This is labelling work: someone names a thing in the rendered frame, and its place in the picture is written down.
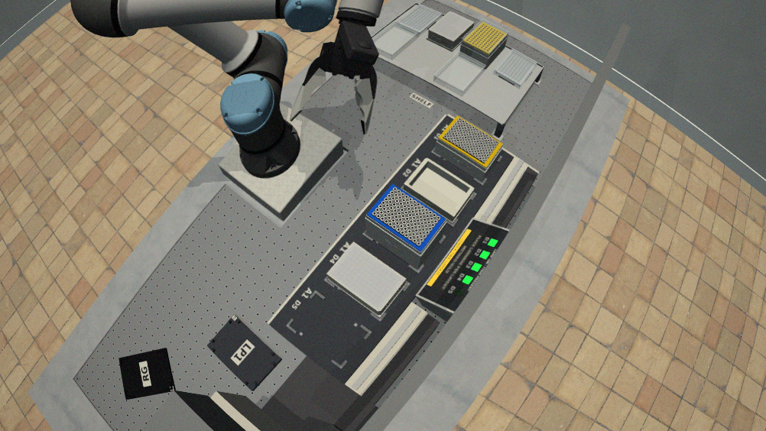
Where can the blue tip rack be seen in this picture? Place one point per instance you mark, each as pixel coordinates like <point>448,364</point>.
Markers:
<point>405,226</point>

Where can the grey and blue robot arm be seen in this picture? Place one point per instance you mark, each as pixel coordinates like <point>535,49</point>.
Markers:
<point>256,60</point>

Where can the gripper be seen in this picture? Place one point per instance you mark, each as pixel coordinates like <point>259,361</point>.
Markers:
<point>334,57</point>

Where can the beige rectangular tray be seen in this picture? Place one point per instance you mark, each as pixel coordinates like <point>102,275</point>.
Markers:
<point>441,189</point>

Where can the grey flat shelf table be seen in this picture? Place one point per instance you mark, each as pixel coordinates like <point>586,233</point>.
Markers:
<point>490,95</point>

